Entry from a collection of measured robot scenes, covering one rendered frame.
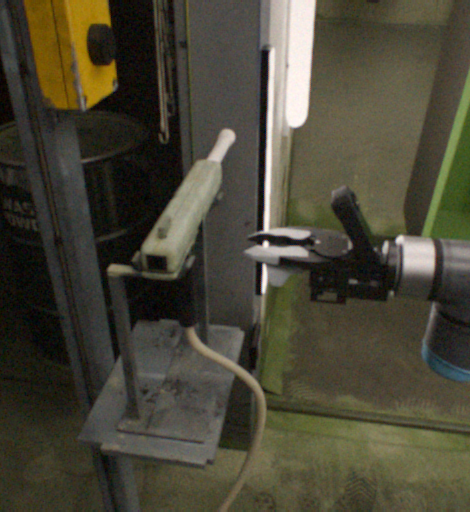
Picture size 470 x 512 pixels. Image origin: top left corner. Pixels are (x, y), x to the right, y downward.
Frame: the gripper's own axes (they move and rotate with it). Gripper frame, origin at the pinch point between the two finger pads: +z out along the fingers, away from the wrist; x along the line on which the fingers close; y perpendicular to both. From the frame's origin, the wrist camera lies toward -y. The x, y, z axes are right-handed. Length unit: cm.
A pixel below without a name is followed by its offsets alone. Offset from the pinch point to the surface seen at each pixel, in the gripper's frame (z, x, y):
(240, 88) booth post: 9.7, 46.6, -10.5
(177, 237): 8.9, -9.1, -5.0
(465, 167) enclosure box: -63, 129, 35
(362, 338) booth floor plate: -33, 107, 105
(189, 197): 10.4, 3.3, -4.8
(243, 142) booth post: 9.0, 46.6, 1.6
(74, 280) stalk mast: 27.9, -3.4, 7.7
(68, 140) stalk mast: 26.2, -0.7, -14.2
